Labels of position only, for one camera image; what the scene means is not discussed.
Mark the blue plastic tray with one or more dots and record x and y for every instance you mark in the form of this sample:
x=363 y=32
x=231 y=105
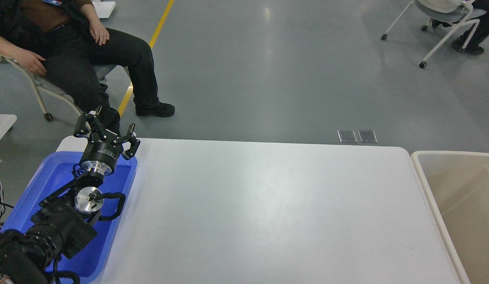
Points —
x=54 y=172

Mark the seated person in black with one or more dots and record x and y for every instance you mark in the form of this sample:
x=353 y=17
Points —
x=62 y=40

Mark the white box on floor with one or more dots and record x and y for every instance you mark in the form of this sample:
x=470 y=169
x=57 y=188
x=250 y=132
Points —
x=104 y=8

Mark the right metal floor plate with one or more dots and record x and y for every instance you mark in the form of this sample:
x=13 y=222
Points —
x=367 y=136

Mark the white chair left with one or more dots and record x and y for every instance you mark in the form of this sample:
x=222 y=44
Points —
x=40 y=84

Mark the beige plastic bin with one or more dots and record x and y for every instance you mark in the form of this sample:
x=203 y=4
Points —
x=456 y=185

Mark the left metal floor plate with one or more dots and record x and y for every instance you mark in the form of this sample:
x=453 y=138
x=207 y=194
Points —
x=347 y=137

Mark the metal floor plate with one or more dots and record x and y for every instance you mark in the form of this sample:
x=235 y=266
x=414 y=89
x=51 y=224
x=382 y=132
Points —
x=367 y=136
x=347 y=137

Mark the person legs top right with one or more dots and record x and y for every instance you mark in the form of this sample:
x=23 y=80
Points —
x=479 y=33

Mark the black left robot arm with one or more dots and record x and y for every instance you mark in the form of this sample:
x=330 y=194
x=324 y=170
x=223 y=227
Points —
x=64 y=224

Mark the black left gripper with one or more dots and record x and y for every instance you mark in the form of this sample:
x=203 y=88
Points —
x=103 y=149

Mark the white side table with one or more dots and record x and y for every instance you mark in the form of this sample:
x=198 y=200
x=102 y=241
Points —
x=6 y=122

